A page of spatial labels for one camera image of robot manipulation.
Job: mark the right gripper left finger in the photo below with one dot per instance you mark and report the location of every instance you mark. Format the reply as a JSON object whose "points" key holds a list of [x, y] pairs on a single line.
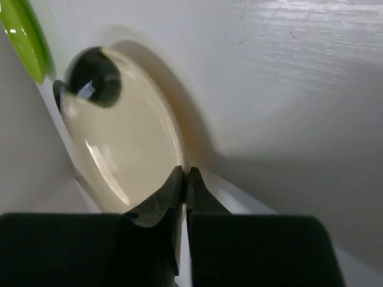
{"points": [[136, 248]]}

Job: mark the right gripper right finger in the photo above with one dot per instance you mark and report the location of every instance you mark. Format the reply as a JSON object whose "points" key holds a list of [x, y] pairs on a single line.
{"points": [[228, 249]]}

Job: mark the cream plate black spot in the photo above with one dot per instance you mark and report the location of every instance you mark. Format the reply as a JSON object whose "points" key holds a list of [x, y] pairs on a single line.
{"points": [[122, 108]]}

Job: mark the lime green plate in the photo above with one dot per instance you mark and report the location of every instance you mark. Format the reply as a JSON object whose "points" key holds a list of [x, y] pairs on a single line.
{"points": [[25, 33]]}

